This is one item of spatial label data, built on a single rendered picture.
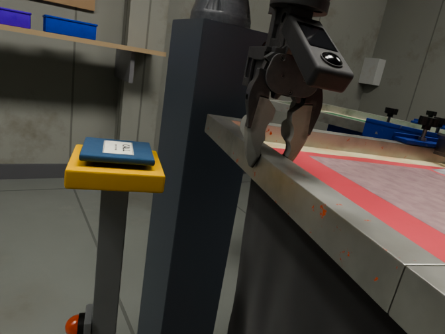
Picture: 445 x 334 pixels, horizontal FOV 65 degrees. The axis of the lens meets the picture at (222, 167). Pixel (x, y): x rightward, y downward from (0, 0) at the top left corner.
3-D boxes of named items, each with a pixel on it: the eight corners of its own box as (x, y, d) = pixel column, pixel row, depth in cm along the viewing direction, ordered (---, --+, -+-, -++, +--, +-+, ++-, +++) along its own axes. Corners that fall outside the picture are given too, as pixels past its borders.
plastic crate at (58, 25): (91, 39, 250) (92, 24, 248) (97, 40, 233) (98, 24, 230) (42, 31, 234) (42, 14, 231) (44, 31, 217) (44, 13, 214)
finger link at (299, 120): (287, 158, 53) (291, 96, 50) (306, 171, 47) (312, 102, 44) (267, 160, 52) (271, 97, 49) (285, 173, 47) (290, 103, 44)
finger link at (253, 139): (240, 157, 51) (264, 95, 49) (255, 169, 45) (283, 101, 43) (221, 151, 49) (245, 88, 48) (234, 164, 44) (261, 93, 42)
